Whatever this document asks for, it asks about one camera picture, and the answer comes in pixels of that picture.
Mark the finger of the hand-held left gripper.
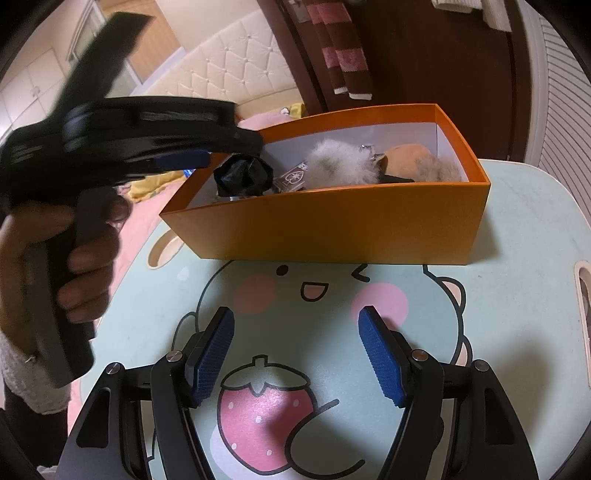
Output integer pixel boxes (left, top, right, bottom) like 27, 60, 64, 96
115, 148, 211, 178
203, 127, 266, 158

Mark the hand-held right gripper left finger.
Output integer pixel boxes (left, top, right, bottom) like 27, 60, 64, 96
55, 307, 236, 480

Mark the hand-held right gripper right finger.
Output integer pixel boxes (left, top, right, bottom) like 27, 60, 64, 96
358, 305, 541, 480

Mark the black satin lace cloth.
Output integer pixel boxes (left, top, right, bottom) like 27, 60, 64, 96
213, 154, 274, 200

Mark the orange cardboard box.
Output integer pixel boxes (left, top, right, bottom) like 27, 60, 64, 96
159, 104, 491, 266

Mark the grey fur pompom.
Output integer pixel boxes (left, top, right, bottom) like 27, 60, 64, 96
406, 154, 463, 183

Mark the person's left hand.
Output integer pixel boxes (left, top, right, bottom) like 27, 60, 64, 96
0, 194, 132, 352

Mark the large yellow pillow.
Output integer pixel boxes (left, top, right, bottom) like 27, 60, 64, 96
124, 173, 190, 201

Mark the brown card box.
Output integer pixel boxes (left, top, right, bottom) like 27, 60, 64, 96
272, 161, 311, 193

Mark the cream tufted headboard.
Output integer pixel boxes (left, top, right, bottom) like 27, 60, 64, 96
99, 21, 303, 116

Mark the white fluffy pompom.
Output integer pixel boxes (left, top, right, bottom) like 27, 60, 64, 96
305, 141, 384, 190

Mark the brown pink striped scarf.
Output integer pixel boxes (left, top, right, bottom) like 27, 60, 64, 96
305, 0, 374, 100

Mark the brown plush toy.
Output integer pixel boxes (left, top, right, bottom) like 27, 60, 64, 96
376, 144, 439, 176

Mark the dark brown door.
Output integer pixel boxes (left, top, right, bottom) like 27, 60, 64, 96
256, 0, 525, 162

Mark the white louvered closet door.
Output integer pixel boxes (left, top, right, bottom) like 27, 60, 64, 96
522, 0, 591, 195

